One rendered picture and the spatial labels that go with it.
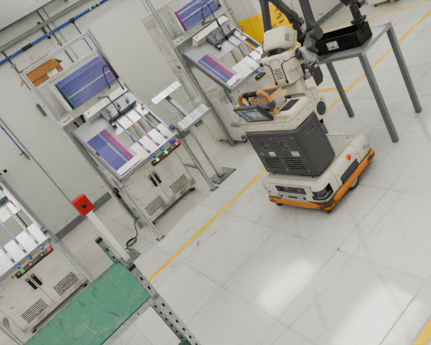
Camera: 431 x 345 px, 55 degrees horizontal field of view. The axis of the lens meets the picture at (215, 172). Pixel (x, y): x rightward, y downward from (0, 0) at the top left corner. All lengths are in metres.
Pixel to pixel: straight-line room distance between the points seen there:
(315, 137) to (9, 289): 2.88
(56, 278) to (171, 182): 1.42
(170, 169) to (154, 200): 0.35
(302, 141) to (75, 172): 3.58
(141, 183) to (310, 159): 1.93
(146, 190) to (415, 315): 2.78
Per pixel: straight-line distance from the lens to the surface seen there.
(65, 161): 5.67
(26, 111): 5.58
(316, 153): 2.93
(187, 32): 4.69
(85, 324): 1.83
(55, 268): 4.16
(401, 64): 3.68
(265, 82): 4.98
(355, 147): 3.21
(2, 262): 3.81
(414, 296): 2.41
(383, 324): 2.35
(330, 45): 3.49
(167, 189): 4.34
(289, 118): 2.76
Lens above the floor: 1.81
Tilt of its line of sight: 23 degrees down
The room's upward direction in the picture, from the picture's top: 32 degrees counter-clockwise
